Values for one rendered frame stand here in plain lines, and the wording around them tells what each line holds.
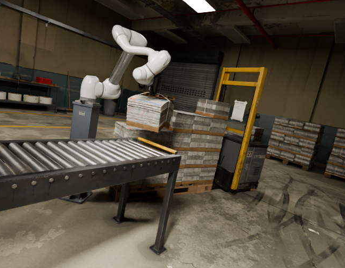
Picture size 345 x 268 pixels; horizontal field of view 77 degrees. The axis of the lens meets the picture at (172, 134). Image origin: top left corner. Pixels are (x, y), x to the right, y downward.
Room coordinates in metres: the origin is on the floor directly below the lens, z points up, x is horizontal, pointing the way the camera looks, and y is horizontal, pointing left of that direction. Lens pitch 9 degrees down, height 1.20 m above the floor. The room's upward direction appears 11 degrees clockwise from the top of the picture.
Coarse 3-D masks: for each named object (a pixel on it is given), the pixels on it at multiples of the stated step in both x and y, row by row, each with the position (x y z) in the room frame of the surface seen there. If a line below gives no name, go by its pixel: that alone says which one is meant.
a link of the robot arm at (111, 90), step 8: (136, 32) 1.98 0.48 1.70; (136, 40) 1.95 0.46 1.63; (144, 40) 2.02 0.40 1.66; (120, 56) 2.08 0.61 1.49; (128, 56) 2.05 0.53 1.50; (120, 64) 2.09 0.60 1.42; (128, 64) 2.12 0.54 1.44; (112, 72) 2.16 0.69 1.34; (120, 72) 2.13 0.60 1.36; (112, 80) 2.17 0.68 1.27; (104, 88) 2.18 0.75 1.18; (112, 88) 2.19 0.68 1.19; (104, 96) 2.21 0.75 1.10; (112, 96) 2.26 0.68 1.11
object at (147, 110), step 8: (136, 96) 1.79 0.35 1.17; (144, 96) 1.85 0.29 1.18; (128, 104) 1.72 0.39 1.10; (136, 104) 1.70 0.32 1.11; (144, 104) 1.68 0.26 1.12; (152, 104) 1.66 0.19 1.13; (160, 104) 1.68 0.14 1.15; (128, 112) 1.74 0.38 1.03; (136, 112) 1.72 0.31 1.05; (144, 112) 1.70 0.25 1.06; (152, 112) 1.68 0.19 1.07; (160, 112) 1.66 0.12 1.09; (128, 120) 1.76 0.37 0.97; (136, 120) 1.74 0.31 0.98; (144, 120) 1.72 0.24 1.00; (152, 120) 1.70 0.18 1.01; (160, 120) 1.72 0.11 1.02
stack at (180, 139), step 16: (128, 128) 2.19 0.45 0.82; (144, 144) 2.31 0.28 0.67; (160, 144) 2.43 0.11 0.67; (176, 144) 2.56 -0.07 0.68; (192, 144) 2.71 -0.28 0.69; (192, 160) 2.74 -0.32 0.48; (160, 176) 2.49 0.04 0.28; (192, 176) 2.77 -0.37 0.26; (112, 192) 2.29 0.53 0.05; (128, 192) 2.26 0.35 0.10; (144, 192) 2.53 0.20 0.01; (160, 192) 2.50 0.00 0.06; (192, 192) 2.81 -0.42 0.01
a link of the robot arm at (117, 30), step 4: (116, 28) 1.87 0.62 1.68; (120, 28) 1.87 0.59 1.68; (124, 28) 1.91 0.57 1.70; (112, 32) 1.88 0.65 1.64; (116, 32) 1.84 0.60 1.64; (120, 32) 1.83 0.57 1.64; (124, 32) 1.86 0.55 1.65; (128, 32) 1.90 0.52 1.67; (116, 36) 1.83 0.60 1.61; (128, 36) 1.90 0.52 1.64
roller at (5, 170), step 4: (0, 160) 0.90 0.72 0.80; (0, 164) 0.85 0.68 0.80; (4, 164) 0.87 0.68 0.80; (0, 168) 0.83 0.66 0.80; (4, 168) 0.83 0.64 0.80; (8, 168) 0.84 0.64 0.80; (0, 172) 0.80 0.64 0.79; (4, 172) 0.80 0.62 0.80; (8, 172) 0.80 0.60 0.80; (12, 172) 0.82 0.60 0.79; (0, 176) 0.79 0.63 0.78
